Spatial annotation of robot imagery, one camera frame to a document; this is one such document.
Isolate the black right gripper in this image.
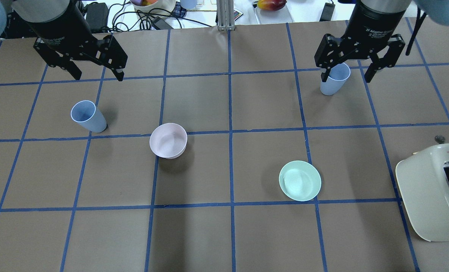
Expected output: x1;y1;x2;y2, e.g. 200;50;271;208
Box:
315;0;410;83

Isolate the cream white toaster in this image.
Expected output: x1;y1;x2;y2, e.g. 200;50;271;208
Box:
395;143;449;242

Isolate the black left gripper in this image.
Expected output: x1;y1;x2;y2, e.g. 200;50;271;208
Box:
19;0;125;82

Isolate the red yellow mango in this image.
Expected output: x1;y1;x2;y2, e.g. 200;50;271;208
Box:
256;0;287;11

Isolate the aluminium frame post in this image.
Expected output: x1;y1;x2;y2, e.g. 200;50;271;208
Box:
216;0;235;31

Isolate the black cable bundle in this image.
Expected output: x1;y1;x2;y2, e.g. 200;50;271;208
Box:
109;0;214;32

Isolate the light blue plastic cup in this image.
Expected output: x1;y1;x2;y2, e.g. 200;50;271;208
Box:
320;63;351;96

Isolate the mint green plastic bowl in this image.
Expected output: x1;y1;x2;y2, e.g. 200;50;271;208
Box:
279;160;322;202

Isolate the black power adapter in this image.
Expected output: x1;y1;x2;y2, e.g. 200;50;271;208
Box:
84;2;109;33

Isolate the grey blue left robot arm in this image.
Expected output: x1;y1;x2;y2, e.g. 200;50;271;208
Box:
0;0;128;81

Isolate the pink plastic bowl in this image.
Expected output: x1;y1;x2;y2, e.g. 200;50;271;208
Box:
150;123;188;159

